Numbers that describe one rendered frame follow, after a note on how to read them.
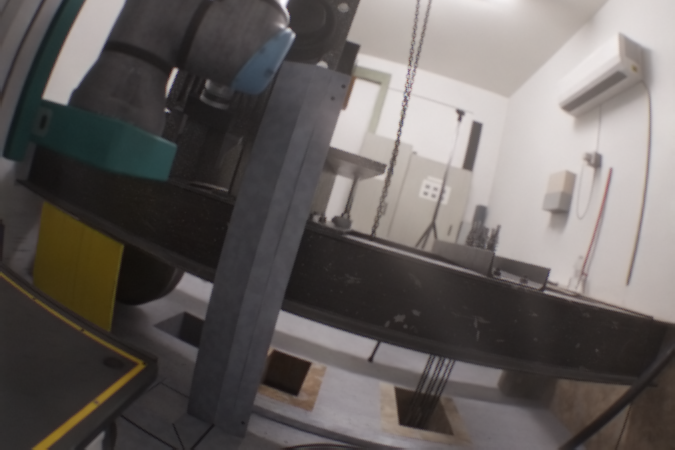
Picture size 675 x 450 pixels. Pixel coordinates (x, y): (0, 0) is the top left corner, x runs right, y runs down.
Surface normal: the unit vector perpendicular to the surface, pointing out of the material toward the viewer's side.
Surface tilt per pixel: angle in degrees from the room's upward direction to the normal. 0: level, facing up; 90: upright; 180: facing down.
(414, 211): 90
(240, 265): 90
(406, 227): 90
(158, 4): 90
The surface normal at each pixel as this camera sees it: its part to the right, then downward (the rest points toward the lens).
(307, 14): 0.13, -0.01
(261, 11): 0.52, -0.06
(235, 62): 0.17, 0.62
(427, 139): -0.10, -0.07
